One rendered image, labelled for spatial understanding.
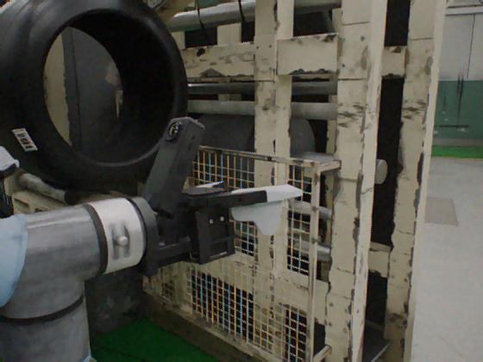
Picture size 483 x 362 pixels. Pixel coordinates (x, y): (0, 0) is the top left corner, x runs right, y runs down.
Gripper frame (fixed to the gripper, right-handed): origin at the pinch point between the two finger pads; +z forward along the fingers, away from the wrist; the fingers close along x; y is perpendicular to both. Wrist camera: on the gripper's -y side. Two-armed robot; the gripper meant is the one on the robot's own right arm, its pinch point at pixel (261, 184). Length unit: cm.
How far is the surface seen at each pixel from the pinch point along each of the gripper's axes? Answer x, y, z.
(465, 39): -318, -163, 913
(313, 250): -34, 28, 50
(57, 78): -110, -32, 10
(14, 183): -110, 2, -8
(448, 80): -350, -82, 897
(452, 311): -53, 100, 184
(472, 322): -42, 102, 181
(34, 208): -93, 9, -7
